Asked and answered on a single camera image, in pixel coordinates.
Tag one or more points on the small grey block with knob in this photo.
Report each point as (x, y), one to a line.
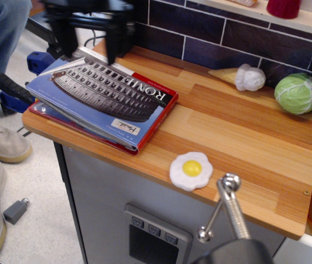
(14, 212)

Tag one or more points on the black office chair base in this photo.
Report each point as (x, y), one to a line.
(46, 34)

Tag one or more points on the blue bar clamp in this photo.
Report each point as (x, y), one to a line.
(15, 98)

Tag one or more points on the toy green cabbage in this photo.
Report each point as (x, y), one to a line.
(294, 93)

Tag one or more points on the toy fried egg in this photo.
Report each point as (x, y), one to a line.
(191, 171)

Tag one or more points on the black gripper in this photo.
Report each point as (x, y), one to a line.
(112, 16)

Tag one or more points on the red cup on shelf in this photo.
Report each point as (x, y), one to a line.
(285, 9)

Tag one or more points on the toy ice cream cone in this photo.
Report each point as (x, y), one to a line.
(245, 77)

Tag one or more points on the beige shoe upper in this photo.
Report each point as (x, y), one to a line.
(14, 148)

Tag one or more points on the wooden upper shelf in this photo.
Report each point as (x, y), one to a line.
(302, 22)

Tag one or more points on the grey toy oven cabinet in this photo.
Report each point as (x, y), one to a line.
(122, 217)

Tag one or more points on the Rome spiral-bound book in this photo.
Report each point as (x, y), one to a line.
(120, 106)

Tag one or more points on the black side panel post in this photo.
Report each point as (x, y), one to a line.
(136, 17)

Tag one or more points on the metal clamp screw handle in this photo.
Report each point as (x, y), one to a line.
(227, 186)

